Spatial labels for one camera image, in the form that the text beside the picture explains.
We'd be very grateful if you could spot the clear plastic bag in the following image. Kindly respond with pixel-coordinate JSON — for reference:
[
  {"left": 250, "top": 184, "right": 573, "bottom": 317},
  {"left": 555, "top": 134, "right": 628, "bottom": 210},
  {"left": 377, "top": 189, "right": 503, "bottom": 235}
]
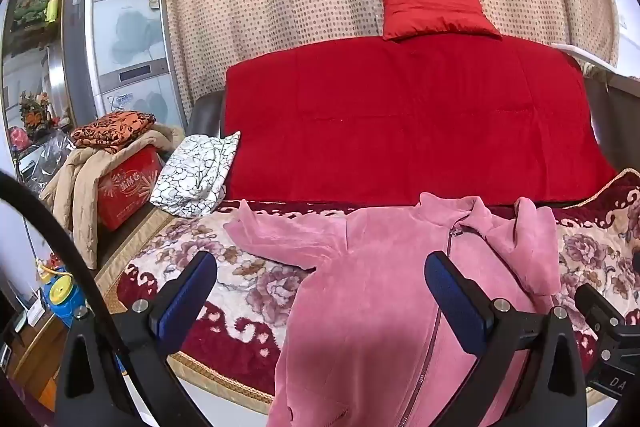
[{"left": 20, "top": 129, "right": 76, "bottom": 198}]

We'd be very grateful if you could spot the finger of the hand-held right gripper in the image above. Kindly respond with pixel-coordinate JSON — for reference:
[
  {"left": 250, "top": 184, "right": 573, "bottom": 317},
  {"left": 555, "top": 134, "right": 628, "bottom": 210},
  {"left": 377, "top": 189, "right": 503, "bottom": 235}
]
[{"left": 575, "top": 283, "right": 627, "bottom": 334}]

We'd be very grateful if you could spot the silver refrigerator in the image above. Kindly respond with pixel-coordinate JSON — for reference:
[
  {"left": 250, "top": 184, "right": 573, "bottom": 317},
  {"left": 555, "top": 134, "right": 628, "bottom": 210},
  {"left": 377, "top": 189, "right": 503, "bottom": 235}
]
[{"left": 62, "top": 0, "right": 188, "bottom": 130}]

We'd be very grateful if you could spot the orange black folded cloth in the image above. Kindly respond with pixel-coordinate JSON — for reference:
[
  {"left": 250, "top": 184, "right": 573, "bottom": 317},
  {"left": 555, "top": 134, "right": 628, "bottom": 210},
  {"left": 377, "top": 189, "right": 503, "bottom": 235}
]
[{"left": 71, "top": 111, "right": 157, "bottom": 154}]

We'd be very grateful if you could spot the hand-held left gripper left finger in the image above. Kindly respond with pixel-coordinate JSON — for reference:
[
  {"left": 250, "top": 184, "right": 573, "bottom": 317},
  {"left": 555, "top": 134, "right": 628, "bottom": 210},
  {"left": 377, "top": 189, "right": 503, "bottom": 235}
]
[{"left": 54, "top": 251, "right": 219, "bottom": 427}]

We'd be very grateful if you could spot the red blanket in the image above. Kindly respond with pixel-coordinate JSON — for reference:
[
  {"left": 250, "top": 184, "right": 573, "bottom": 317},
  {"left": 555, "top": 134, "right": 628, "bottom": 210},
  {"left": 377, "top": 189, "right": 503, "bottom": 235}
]
[{"left": 222, "top": 34, "right": 618, "bottom": 208}]

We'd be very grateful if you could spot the beige padded coat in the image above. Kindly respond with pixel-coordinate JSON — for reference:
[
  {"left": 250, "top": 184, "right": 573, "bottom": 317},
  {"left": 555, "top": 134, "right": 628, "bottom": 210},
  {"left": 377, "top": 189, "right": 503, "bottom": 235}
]
[{"left": 40, "top": 124, "right": 186, "bottom": 270}]

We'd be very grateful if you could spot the wooden side cabinet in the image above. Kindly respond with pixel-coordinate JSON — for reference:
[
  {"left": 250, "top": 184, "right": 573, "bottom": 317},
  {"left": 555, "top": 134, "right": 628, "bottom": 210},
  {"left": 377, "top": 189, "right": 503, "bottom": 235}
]
[{"left": 0, "top": 307, "right": 68, "bottom": 413}]

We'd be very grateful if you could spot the blue yellow toy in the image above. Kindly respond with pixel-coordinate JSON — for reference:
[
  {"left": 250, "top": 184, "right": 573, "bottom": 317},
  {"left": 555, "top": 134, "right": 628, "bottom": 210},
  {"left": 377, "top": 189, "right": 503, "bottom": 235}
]
[{"left": 40, "top": 264, "right": 86, "bottom": 330}]

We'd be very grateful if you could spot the pink zip jacket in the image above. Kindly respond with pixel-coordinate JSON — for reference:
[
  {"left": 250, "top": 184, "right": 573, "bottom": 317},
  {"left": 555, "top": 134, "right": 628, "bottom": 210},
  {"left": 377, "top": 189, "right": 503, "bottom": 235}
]
[{"left": 223, "top": 193, "right": 563, "bottom": 427}]

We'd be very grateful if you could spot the red cardboard box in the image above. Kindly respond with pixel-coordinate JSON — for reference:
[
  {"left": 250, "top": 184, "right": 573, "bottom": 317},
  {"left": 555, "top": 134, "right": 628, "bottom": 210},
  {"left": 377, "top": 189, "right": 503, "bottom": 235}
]
[{"left": 96, "top": 146, "right": 165, "bottom": 232}]

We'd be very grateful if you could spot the dark sofa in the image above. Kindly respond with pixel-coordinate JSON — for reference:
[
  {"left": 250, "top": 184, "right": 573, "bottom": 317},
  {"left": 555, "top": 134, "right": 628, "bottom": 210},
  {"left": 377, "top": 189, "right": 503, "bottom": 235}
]
[{"left": 187, "top": 74, "right": 640, "bottom": 208}]

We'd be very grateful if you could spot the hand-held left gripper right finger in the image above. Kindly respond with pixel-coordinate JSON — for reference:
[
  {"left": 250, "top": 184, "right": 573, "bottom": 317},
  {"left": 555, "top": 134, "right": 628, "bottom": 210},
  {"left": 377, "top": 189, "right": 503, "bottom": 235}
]
[{"left": 424, "top": 251, "right": 601, "bottom": 427}]

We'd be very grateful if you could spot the black white patterned cloth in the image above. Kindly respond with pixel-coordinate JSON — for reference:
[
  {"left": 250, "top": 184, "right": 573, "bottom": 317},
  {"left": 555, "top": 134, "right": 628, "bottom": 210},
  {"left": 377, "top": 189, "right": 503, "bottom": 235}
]
[{"left": 150, "top": 132, "right": 242, "bottom": 219}]

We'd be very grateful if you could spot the flower bouquet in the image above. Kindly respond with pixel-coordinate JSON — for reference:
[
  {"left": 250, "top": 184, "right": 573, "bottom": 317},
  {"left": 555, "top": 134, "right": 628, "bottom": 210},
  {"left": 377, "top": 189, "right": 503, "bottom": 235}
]
[{"left": 19, "top": 91, "right": 53, "bottom": 138}]

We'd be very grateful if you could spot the red pillow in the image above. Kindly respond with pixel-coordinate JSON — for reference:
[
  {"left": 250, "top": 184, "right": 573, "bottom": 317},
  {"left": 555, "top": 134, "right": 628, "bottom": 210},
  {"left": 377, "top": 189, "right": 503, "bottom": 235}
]
[{"left": 380, "top": 0, "right": 502, "bottom": 42}]

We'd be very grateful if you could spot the thick black cable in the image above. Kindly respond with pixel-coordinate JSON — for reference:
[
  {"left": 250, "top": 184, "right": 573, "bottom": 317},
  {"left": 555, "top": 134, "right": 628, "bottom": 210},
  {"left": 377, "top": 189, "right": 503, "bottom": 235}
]
[{"left": 0, "top": 171, "right": 208, "bottom": 427}]

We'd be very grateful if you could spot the white window sill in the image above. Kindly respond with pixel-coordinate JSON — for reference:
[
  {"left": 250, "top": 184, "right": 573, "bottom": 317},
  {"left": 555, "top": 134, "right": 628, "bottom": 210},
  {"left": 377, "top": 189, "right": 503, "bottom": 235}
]
[{"left": 550, "top": 42, "right": 640, "bottom": 82}]

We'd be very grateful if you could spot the floral plush blanket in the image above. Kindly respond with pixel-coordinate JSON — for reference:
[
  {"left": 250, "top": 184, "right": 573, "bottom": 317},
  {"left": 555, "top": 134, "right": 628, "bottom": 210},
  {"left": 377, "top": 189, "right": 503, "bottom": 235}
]
[{"left": 95, "top": 169, "right": 640, "bottom": 418}]

